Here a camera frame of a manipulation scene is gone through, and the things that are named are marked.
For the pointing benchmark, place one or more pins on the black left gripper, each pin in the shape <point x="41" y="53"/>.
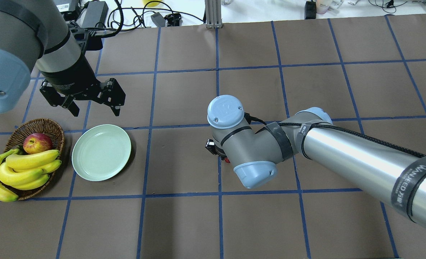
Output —
<point x="70" y="80"/>

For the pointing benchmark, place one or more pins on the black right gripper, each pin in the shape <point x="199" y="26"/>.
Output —
<point x="210" y="146"/>

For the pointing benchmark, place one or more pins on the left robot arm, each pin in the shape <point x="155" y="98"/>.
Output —
<point x="34" y="34"/>

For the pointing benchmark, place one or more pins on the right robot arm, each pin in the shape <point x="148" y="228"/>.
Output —
<point x="391" y="173"/>

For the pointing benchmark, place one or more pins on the light green plate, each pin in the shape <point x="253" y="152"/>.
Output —
<point x="101" y="152"/>

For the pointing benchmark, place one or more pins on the red apple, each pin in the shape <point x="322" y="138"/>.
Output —
<point x="36" y="143"/>

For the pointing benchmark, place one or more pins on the black power adapter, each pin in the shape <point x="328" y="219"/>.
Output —
<point x="95" y="14"/>

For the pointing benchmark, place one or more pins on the brown wicker basket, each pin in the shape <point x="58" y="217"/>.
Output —
<point x="41" y="125"/>

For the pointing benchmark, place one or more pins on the yellow banana bunch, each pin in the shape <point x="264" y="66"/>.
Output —
<point x="25" y="172"/>

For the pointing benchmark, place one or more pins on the aluminium frame post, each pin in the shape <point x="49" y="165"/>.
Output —
<point x="213" y="14"/>

